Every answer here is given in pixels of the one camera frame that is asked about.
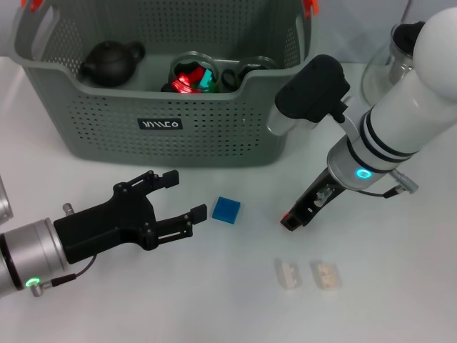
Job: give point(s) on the large red slope brick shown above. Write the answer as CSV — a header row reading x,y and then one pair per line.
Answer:
x,y
182,83

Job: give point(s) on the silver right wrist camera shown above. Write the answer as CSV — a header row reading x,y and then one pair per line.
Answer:
x,y
310,93

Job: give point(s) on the blue square brick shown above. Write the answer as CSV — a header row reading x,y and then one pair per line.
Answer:
x,y
226,210

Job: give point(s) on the beige studded brick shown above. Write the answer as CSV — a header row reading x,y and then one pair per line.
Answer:
x,y
325,275

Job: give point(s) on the dark red curved brick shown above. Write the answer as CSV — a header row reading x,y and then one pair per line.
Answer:
x,y
195,73

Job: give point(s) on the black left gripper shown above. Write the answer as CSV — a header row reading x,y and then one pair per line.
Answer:
x,y
107,225

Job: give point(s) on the white translucent brick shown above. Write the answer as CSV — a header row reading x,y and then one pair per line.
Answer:
x,y
287,273

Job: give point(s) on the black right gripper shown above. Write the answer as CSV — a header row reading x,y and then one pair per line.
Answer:
x,y
317,200

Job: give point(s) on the black clay teapot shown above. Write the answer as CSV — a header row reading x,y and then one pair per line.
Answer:
x,y
107,64

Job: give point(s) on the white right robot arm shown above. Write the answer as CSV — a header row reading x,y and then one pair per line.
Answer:
x,y
410,107

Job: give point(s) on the cyan square brick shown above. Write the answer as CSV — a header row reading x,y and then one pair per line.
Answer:
x,y
205,79

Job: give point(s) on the grey perforated storage bin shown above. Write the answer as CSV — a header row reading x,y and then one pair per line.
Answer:
x,y
143,143

